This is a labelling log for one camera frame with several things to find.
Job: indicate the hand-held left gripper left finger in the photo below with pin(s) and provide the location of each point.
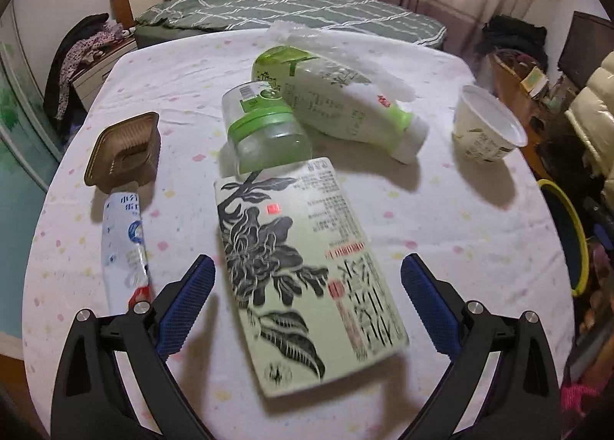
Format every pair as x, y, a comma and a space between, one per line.
184, 305

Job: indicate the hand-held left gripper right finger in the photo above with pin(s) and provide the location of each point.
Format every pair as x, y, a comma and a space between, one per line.
431, 305

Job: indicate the white blue tube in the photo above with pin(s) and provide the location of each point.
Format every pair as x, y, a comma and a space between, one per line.
122, 248

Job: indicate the green floral box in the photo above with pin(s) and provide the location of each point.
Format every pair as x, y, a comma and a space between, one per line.
297, 277

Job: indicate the black bin with yellow rim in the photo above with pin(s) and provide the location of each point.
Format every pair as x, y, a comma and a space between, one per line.
578, 229

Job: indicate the brown plastic tray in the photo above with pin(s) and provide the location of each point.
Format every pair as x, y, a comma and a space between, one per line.
124, 147

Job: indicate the clear jar with green lid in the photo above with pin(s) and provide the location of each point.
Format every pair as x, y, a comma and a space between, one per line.
268, 133

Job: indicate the white bottle with green label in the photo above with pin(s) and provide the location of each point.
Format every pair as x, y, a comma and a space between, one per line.
331, 99

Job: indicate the clear plastic bag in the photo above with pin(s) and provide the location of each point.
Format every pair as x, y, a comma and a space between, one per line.
307, 35

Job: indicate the glass sliding wardrobe door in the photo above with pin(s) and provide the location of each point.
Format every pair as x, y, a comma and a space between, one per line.
19, 142

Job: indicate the wooden desk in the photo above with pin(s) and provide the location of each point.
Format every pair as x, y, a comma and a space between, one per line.
508, 80

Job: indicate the cream down jacket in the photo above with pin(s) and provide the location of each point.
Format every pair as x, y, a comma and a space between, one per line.
595, 123

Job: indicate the green book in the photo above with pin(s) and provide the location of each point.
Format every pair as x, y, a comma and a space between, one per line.
535, 81

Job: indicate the white nightstand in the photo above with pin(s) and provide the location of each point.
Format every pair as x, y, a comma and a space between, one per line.
100, 71

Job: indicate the pile of clothes on nightstand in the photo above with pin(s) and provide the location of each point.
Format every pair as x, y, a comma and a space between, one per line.
72, 56

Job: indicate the dark clothes pile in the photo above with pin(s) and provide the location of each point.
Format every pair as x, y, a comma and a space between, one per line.
515, 39

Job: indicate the black television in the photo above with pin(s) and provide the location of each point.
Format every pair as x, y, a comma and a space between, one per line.
583, 49

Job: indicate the green plaid quilt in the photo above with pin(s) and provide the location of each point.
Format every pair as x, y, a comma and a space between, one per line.
297, 11

